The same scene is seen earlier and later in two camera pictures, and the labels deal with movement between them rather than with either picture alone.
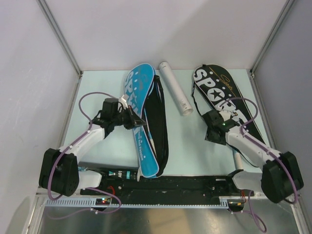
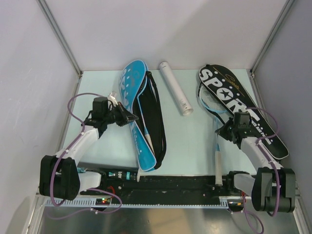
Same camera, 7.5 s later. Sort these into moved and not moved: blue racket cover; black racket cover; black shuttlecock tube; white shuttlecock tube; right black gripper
Moved: black racket cover; right black gripper; blue racket cover
Not moved: white shuttlecock tube; black shuttlecock tube
